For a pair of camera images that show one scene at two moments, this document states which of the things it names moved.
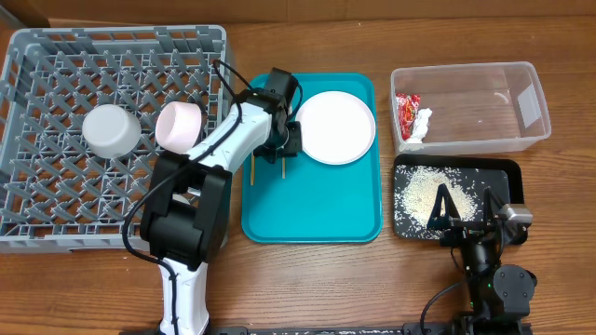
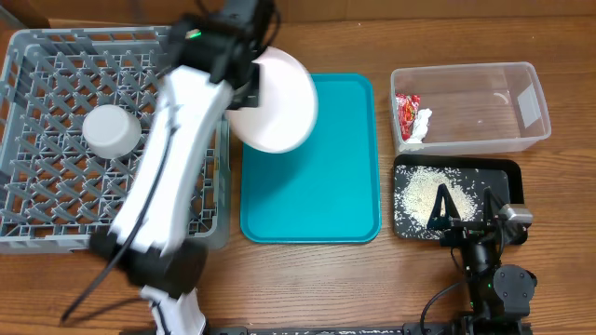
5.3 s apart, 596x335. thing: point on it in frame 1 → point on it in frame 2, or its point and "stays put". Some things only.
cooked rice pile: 415,190 stays put
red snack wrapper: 407,106 stays put
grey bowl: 111,131 stays put
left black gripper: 291,149 → 250,95
